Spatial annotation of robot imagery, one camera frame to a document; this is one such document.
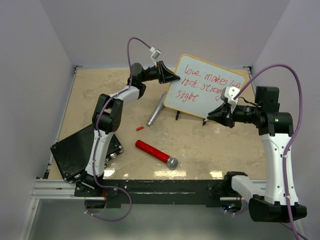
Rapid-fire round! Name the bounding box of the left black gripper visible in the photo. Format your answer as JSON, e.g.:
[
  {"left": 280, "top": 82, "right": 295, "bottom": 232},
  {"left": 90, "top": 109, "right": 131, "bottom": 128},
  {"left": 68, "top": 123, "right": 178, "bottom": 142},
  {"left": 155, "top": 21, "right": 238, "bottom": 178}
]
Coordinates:
[{"left": 140, "top": 60, "right": 180, "bottom": 84}]

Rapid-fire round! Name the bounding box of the yellow framed whiteboard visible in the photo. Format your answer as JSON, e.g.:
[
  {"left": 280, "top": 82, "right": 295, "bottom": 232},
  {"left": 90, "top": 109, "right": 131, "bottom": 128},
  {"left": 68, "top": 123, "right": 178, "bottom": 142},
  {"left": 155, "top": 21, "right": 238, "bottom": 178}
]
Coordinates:
[{"left": 164, "top": 54, "right": 249, "bottom": 119}]

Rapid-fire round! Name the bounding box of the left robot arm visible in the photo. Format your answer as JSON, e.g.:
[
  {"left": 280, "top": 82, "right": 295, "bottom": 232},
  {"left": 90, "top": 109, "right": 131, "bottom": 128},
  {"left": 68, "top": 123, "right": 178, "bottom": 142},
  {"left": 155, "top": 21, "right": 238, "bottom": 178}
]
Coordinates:
[{"left": 76, "top": 61, "right": 181, "bottom": 196}]

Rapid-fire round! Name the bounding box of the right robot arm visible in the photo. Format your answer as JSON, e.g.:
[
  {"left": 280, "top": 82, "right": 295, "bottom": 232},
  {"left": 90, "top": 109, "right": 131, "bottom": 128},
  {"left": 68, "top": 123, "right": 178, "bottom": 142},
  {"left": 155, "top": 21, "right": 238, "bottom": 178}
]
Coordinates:
[{"left": 207, "top": 86, "right": 307, "bottom": 223}]

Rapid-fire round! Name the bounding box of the silver toy microphone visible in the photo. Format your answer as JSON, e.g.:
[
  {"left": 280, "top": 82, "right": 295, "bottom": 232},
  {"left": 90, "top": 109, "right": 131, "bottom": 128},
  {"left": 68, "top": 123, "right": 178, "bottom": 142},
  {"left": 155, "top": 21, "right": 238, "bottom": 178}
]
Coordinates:
[{"left": 146, "top": 91, "right": 167, "bottom": 127}]

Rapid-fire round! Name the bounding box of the red toy microphone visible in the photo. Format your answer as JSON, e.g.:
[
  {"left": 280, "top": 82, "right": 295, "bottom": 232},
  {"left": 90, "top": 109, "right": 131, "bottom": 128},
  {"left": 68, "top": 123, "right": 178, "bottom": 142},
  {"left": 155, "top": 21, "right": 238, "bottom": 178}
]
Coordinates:
[{"left": 135, "top": 140, "right": 179, "bottom": 169}]

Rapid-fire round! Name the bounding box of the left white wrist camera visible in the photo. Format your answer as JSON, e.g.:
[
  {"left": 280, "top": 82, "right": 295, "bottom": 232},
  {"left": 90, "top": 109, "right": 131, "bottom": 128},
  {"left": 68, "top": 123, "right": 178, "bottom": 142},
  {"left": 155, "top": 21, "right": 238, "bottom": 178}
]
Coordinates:
[{"left": 149, "top": 47, "right": 161, "bottom": 61}]

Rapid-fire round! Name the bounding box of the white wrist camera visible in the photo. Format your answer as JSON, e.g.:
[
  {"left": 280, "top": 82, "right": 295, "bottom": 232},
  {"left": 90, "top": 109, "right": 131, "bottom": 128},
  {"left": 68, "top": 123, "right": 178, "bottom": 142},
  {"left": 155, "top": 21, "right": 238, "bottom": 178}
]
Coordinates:
[
  {"left": 149, "top": 47, "right": 161, "bottom": 61},
  {"left": 220, "top": 86, "right": 240, "bottom": 107}
]

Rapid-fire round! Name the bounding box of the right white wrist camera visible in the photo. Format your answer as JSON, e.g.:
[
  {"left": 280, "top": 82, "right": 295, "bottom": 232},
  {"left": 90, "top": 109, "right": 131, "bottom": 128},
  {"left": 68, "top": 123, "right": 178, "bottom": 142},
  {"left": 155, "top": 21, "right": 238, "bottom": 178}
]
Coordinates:
[{"left": 220, "top": 86, "right": 240, "bottom": 107}]

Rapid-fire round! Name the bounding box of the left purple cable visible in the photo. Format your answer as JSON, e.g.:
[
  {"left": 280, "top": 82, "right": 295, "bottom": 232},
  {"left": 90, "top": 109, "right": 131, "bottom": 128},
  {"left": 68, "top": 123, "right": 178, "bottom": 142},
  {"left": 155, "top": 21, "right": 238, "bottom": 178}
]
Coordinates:
[{"left": 83, "top": 37, "right": 155, "bottom": 223}]

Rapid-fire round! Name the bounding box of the purple cable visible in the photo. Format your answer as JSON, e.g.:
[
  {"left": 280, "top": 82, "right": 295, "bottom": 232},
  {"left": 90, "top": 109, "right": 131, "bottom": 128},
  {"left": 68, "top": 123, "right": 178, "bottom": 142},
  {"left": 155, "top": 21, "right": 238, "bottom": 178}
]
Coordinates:
[
  {"left": 232, "top": 64, "right": 311, "bottom": 240},
  {"left": 83, "top": 37, "right": 155, "bottom": 223}
]

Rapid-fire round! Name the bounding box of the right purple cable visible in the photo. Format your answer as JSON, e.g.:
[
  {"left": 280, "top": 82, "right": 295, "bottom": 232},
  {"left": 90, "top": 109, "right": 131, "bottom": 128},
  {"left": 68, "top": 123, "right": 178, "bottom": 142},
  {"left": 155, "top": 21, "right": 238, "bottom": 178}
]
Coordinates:
[{"left": 232, "top": 64, "right": 311, "bottom": 240}]

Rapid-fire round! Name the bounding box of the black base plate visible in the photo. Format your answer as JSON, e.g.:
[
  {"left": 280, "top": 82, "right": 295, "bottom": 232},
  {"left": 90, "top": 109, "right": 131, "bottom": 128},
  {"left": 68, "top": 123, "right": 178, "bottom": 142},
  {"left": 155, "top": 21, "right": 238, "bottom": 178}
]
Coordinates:
[{"left": 74, "top": 179, "right": 240, "bottom": 208}]

